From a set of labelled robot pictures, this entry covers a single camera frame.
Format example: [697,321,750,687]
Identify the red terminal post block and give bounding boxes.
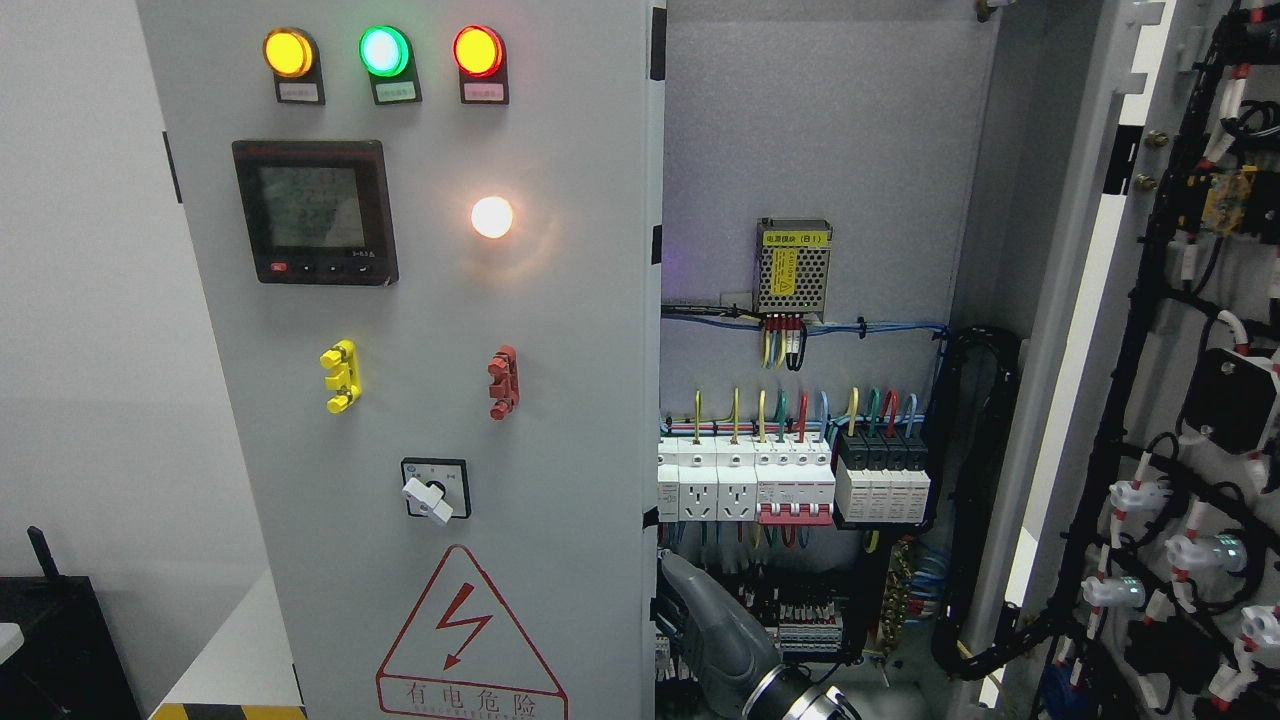
[486,345,520,421]

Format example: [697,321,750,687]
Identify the white socket and breaker row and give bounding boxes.
[657,434,835,527]

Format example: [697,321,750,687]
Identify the red electric hazard warning sticker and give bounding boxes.
[376,544,570,719]

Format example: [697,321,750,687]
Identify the white glowing indicator lamp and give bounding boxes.
[470,195,515,240]

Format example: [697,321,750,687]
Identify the metal mesh power supply module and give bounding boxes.
[754,217,833,316]

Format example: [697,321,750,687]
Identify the brass terminal bar right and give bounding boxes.
[876,536,914,659]

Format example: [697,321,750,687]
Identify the green indicator lamp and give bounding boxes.
[358,26,411,78]

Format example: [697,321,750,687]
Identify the black digital power meter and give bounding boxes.
[232,140,398,286]

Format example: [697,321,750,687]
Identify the black corrugated cable conduit right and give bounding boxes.
[928,327,1061,682]

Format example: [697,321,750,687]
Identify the black white surge protector block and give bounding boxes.
[835,433,933,529]

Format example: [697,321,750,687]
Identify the black box at left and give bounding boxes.
[1,527,140,719]

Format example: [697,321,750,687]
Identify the grey cabinet door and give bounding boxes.
[138,1,664,719]
[932,1,1277,719]

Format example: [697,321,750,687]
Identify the red indicator lamp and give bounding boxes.
[453,24,506,78]

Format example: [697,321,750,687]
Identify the relay and terminal row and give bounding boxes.
[652,565,849,682]

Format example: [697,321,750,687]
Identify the yellow terminal post block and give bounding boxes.
[319,338,362,414]

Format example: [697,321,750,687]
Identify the yellow indicator lamp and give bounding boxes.
[262,27,316,79]

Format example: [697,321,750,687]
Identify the white rotary selector switch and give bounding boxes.
[401,457,472,527]

